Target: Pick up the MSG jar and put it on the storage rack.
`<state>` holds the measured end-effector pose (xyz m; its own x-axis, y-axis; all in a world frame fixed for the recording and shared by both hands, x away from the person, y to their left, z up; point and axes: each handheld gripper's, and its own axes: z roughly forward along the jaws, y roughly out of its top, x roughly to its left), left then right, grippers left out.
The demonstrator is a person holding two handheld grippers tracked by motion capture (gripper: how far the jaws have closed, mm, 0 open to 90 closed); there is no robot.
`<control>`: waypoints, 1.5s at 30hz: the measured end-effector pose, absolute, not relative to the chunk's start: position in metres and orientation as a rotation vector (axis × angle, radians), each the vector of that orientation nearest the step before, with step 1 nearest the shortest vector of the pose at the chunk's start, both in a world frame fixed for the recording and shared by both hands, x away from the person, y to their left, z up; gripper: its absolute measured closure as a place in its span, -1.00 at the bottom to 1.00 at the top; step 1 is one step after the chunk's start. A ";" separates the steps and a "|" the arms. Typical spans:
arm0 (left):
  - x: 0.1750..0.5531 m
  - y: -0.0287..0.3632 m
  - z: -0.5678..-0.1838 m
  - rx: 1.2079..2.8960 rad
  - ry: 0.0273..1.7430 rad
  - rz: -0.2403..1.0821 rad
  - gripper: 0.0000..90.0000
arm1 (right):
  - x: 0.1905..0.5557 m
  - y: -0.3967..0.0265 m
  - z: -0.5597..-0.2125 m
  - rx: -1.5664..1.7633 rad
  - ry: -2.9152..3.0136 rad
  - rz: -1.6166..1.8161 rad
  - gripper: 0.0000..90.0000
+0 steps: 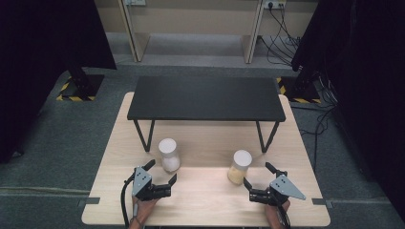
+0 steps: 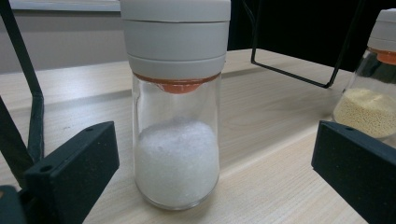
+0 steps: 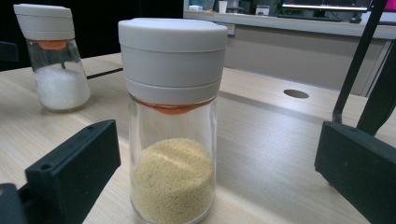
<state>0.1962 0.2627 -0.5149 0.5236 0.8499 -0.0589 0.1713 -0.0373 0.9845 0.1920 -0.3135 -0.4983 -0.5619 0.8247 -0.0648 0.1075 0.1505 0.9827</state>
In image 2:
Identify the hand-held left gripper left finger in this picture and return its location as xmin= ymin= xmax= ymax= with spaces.
xmin=23 ymin=120 xmax=120 ymax=224

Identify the dark curtain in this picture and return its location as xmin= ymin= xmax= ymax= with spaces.
xmin=227 ymin=0 xmax=396 ymax=73

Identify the glass jar of yellow grains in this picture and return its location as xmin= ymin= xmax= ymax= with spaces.
xmin=331 ymin=8 xmax=396 ymax=147

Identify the glass jar of white grains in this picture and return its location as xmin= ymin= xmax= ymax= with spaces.
xmin=120 ymin=0 xmax=232 ymax=211

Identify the black metal shelf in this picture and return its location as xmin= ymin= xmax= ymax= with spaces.
xmin=0 ymin=0 xmax=365 ymax=189

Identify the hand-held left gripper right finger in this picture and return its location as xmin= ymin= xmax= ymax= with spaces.
xmin=311 ymin=120 xmax=396 ymax=224

